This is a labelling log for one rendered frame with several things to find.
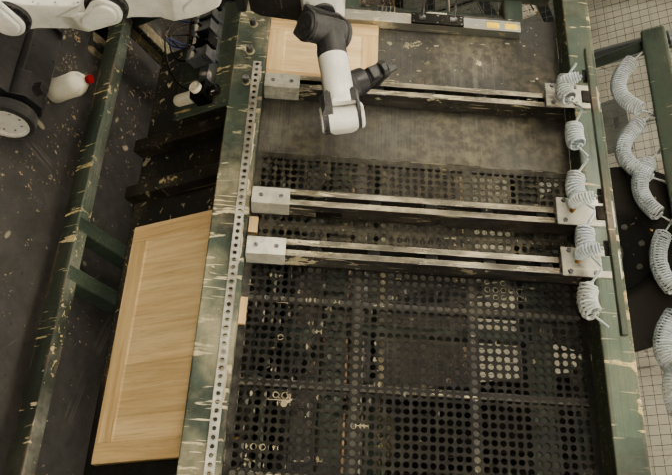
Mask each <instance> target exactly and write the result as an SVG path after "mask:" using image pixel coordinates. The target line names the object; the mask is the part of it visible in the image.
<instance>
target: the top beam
mask: <svg viewBox="0 0 672 475"><path fill-rule="evenodd" d="M553 6H554V15H555V25H556V34H557V43H558V52H559V61H560V70H561V73H568V72H569V71H570V70H571V68H572V67H573V66H574V64H575V63H577V65H576V67H575V68H574V70H573V71H572V72H573V73H574V72H576V75H577V72H579V76H580V75H582V70H586V67H585V59H584V49H585V47H587V48H591V54H592V62H593V69H594V76H595V84H596V87H597V89H598V96H599V104H600V110H599V114H600V121H601V129H602V136H603V144H604V151H605V159H606V166H607V174H608V181H609V189H610V196H611V201H613V208H614V215H615V223H616V228H615V233H616V241H617V248H618V251H619V252H620V260H621V267H622V274H623V279H622V286H623V293H624V301H625V308H626V316H627V323H628V331H629V335H628V336H627V337H622V336H620V332H619V324H618V317H617V309H616V301H615V293H614V285H613V279H605V278H596V279H595V281H594V284H593V285H595V286H597V287H598V290H599V293H598V294H599V295H598V301H599V304H600V306H601V307H602V310H601V312H600V313H599V316H598V318H600V319H601V320H602V321H603V322H605V323H606V324H607V325H609V326H610V327H609V328H607V327H605V326H604V325H603V324H602V323H600V322H599V321H598V320H596V319H593V320H588V327H589V336H590V346H591V355H592V364H593V373H594V382H595V392H596V401H597V410H598V419H599V428H600V437H601V447H602V456H603V465H604V474H605V475H651V470H650V462H649V455H648V447H647V440H646V433H645V425H644V418H643V411H642V403H641V396H640V389H639V381H638V374H637V366H636V359H635V352H634V344H633V337H632V330H631V322H630V315H629V307H628V300H627V293H626V285H625V278H624V271H623V263H622V256H621V249H620V241H619V234H618V226H617V219H616V212H615V204H614V197H613V190H612V182H611V175H610V168H609V160H608V153H607V145H606V138H605V131H604V123H603V116H602V109H601V101H600V94H599V86H598V79H597V72H596V64H595V57H594V50H593V42H592V35H591V28H590V20H589V13H588V5H587V0H553ZM572 72H571V73H572ZM580 110H581V109H578V108H565V116H566V123H567V122H568V121H575V120H576V118H577V116H578V114H579V112H580ZM578 122H580V123H582V125H583V127H584V137H585V139H586V143H585V144H584V146H582V149H583V150H584V151H585V152H586V153H587V154H588V155H589V157H586V156H585V155H584V154H583V153H582V152H581V151H580V150H579V149H578V150H571V149H569V153H570V162H571V170H579V168H580V167H581V166H582V164H583V163H584V162H585V160H586V159H587V158H588V159H589V160H588V162H587V163H586V164H585V166H584V167H583V168H582V170H581V173H583V174H584V175H585V178H586V181H585V189H586V191H589V190H590V191H593V192H594V195H595V194H596V195H597V189H601V184H600V176H599V168H598V160H597V153H596V145H595V137H594V129H593V121H592V114H591V110H590V109H583V112H582V114H581V116H580V118H579V119H578ZM590 227H592V226H590ZM592 228H594V230H595V233H596V234H595V240H596V241H595V242H596V243H597V246H598V243H600V248H601V246H602V247H603V248H604V246H603V241H604V240H605V241H608V239H607V231H606V228H604V227H592Z"/></svg>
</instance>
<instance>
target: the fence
mask: <svg viewBox="0 0 672 475"><path fill-rule="evenodd" d="M344 18H346V19H347V20H348V21H349V22H350V23H357V24H370V25H379V28H382V29H395V30H408V31H421V32H434V33H447V34H460V35H473V36H486V37H499V38H512V39H518V38H519V36H520V33H521V28H520V22H509V21H497V20H484V19H471V18H464V27H451V26H439V25H426V24H413V23H411V14H407V13H394V12H381V11H368V10H355V9H345V16H344ZM487 22H496V23H500V29H498V28H487ZM505 23H509V24H518V30H511V29H505Z"/></svg>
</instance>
